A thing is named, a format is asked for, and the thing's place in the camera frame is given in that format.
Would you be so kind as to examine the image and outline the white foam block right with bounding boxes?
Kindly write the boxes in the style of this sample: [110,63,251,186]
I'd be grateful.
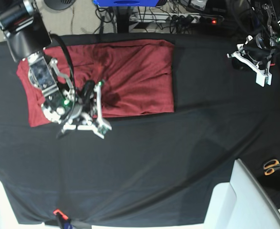
[203,159,280,229]

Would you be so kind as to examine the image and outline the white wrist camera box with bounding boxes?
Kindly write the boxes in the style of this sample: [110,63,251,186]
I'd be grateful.
[256,73,272,87]

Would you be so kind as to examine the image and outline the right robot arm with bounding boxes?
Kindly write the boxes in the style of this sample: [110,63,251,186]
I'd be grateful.
[0,0,112,138]

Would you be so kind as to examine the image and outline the black round stand base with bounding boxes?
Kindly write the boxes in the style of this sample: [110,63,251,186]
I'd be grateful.
[44,0,76,10]

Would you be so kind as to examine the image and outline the blue orange clamp bottom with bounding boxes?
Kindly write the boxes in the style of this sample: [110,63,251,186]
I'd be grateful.
[53,209,73,229]

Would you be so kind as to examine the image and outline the black table cloth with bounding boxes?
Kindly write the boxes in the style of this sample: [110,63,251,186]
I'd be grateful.
[0,33,280,227]

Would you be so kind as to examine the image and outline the blue plastic box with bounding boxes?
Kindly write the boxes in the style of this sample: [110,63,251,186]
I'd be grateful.
[93,0,158,7]

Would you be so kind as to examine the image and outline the white power strip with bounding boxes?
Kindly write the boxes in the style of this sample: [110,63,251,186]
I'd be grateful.
[170,13,224,26]

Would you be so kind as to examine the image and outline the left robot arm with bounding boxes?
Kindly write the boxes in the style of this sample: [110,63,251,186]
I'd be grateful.
[227,0,280,78]

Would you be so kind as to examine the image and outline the red long-sleeve T-shirt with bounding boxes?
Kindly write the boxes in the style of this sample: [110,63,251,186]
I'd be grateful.
[16,39,175,127]

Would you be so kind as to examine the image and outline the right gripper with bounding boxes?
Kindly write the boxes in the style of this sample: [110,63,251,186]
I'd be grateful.
[56,80,105,139]

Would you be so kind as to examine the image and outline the yellow-handled scissors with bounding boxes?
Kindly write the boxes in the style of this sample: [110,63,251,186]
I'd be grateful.
[263,159,280,176]

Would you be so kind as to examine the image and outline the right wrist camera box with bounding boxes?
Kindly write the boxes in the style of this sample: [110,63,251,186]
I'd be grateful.
[93,119,112,139]

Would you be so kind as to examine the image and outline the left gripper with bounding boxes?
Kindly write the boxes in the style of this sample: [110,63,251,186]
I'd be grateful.
[227,35,277,78]

